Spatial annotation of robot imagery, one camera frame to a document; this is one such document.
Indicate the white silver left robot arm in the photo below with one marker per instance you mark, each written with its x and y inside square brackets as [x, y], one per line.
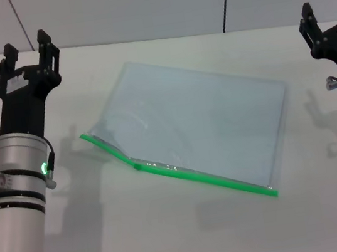
[10, 194]

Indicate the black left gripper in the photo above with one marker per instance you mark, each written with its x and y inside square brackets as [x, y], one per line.
[22, 103]

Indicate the clear green-zip document bag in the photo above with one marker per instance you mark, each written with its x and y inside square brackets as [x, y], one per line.
[199, 118]

